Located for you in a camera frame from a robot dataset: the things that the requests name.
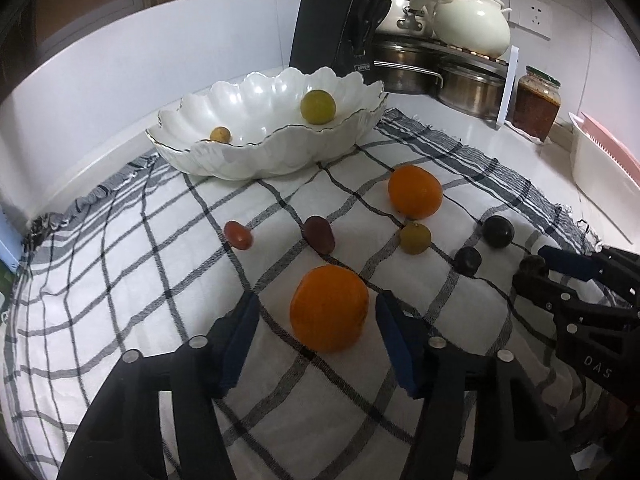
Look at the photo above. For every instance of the white and pink dish drainer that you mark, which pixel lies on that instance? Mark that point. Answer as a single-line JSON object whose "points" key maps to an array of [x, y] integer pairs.
{"points": [[600, 170]]}

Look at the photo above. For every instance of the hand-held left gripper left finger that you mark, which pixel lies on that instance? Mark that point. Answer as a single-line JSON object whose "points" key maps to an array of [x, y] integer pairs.
{"points": [[240, 340]]}

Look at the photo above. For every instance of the large green round fruit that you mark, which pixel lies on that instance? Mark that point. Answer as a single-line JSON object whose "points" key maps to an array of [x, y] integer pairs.
{"points": [[318, 106]]}

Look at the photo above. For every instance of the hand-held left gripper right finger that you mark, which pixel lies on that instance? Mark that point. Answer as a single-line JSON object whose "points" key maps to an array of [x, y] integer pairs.
{"points": [[400, 345]]}

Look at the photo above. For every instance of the black knife block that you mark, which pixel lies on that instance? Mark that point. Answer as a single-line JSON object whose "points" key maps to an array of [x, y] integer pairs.
{"points": [[320, 30]]}

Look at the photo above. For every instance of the red cherry tomato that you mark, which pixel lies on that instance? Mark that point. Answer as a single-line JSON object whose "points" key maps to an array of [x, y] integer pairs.
{"points": [[237, 234]]}

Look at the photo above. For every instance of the glass jar of red sauce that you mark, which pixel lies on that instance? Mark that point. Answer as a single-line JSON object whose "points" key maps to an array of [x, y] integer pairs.
{"points": [[536, 105]]}

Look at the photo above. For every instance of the large orange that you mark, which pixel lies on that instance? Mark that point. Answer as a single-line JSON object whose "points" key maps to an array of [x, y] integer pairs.
{"points": [[329, 308]]}

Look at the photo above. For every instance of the small orange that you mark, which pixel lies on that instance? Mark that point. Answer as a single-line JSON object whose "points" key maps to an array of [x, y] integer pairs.
{"points": [[415, 192]]}

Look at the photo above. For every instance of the black and white checked cloth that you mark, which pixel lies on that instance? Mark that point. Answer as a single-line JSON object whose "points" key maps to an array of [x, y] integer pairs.
{"points": [[150, 285]]}

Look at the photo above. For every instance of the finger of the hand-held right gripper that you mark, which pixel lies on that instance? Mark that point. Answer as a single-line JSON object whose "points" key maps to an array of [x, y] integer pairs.
{"points": [[570, 262], [537, 287]]}

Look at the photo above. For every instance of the wide steel pot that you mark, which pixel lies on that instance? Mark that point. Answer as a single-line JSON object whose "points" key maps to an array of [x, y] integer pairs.
{"points": [[405, 67]]}

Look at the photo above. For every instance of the small yellow-brown round fruit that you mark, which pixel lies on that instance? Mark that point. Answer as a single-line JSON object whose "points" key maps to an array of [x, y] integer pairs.
{"points": [[220, 134]]}

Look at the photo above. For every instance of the white ceramic pot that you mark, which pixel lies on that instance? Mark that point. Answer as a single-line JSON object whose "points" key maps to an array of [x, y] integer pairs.
{"points": [[472, 22]]}

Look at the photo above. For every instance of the green dish soap bottle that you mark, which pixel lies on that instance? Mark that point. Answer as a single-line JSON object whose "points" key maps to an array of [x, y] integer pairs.
{"points": [[4, 280]]}

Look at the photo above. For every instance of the blue pump bottle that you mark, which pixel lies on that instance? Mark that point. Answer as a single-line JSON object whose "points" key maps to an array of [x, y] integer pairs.
{"points": [[9, 240]]}

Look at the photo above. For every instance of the dark red oval fruit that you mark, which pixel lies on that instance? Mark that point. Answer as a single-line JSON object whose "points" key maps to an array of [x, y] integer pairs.
{"points": [[319, 234]]}

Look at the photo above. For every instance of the white scalloped ceramic bowl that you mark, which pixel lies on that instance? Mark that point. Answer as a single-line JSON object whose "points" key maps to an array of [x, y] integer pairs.
{"points": [[250, 105]]}

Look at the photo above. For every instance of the small green-yellow round fruit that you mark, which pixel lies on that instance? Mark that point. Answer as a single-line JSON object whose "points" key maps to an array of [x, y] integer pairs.
{"points": [[415, 238]]}

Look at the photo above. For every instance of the white pot rack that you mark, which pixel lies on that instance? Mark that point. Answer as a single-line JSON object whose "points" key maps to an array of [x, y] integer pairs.
{"points": [[507, 90]]}

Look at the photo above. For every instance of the steel stockpot with lid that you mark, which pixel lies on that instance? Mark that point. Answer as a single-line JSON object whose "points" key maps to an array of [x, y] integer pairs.
{"points": [[400, 5]]}

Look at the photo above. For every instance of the small steel pot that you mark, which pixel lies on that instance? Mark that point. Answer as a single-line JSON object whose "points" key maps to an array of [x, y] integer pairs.
{"points": [[470, 92]]}

